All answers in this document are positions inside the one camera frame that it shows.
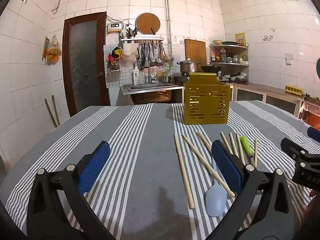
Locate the white soap bottle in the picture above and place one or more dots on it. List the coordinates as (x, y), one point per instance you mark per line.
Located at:
(135, 76)

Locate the steel gas stove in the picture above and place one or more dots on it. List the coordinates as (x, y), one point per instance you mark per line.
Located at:
(222, 78)

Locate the small wall sticker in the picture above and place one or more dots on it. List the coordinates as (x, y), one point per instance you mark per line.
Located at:
(268, 38)

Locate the hanging yellow plastic bag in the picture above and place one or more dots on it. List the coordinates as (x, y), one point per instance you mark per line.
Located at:
(53, 52)

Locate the grey wall pipe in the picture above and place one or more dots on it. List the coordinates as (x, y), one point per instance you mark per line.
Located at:
(168, 10)

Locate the black shallow pan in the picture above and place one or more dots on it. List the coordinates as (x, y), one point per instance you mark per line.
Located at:
(229, 43)

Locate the round wooden board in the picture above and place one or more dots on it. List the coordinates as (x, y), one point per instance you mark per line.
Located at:
(147, 23)

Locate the green round wall holder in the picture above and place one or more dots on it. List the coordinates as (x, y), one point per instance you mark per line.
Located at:
(318, 68)

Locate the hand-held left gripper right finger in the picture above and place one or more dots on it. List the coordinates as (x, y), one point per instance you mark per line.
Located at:
(226, 162)

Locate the person's right hand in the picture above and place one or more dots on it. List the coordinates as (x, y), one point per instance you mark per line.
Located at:
(315, 202)

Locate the yellow black hanging item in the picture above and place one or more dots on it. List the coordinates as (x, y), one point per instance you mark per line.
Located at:
(117, 52)

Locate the white hanging cloth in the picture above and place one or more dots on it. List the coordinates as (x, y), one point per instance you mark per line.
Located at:
(129, 53)

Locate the kitchen counter cabinet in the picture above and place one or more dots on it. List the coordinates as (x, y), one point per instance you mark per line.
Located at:
(250, 95)

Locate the rectangular wooden cutting board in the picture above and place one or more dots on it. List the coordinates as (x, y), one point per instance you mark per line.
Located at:
(195, 51)

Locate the red bin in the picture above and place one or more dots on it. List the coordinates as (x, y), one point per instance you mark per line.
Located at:
(311, 116)

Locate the brown framed glass door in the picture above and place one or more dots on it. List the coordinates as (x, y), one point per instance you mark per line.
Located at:
(82, 67)

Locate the steel corner shelf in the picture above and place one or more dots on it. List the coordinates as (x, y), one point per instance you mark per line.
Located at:
(228, 46)

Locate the black wok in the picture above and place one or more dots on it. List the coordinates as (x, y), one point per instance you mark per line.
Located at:
(210, 68)

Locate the steel wall rack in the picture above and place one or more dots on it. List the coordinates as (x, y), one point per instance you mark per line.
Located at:
(142, 39)

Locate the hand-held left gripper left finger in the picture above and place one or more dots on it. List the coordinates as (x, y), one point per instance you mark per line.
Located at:
(96, 160)

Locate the steel faucet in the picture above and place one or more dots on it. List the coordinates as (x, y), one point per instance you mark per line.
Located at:
(149, 77)

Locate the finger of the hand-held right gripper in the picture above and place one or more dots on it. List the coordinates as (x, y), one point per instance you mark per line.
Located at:
(315, 133)
(291, 148)

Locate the row of hanging steel utensils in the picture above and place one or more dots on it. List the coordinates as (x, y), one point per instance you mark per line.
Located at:
(151, 55)

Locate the white wall socket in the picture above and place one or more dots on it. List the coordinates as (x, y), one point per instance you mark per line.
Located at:
(290, 58)

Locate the stack of white bowls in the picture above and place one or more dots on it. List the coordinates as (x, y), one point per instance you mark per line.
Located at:
(237, 77)

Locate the beige bowl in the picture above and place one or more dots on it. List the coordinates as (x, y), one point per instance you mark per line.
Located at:
(217, 42)

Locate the grey white striped tablecloth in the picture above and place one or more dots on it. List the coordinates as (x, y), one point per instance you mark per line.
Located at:
(150, 155)

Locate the yellow egg carton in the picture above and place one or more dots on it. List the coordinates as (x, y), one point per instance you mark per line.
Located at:
(294, 90)

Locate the row of condiment bottles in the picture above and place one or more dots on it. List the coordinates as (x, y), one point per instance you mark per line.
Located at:
(222, 56)

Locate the thin wooden stick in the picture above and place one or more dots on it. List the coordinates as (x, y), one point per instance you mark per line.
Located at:
(56, 111)
(51, 113)

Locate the steel cooking pot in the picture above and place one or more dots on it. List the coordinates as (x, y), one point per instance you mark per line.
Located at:
(188, 67)

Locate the yellow wall poster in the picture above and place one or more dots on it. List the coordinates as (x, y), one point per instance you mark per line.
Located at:
(240, 39)

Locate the beige wall controller box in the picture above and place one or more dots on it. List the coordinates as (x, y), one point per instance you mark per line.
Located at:
(114, 27)

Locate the yellow perforated utensil holder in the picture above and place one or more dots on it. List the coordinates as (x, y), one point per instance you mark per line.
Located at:
(207, 105)

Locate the utensil cup with cutlery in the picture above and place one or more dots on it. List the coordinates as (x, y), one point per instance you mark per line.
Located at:
(130, 33)

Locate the bunch of chopsticks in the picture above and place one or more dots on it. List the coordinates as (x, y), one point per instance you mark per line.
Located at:
(185, 175)

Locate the light blue plastic spoon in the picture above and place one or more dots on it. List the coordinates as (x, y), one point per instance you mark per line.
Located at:
(215, 202)

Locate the steel kitchen sink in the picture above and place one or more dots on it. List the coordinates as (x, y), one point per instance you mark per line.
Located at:
(147, 87)

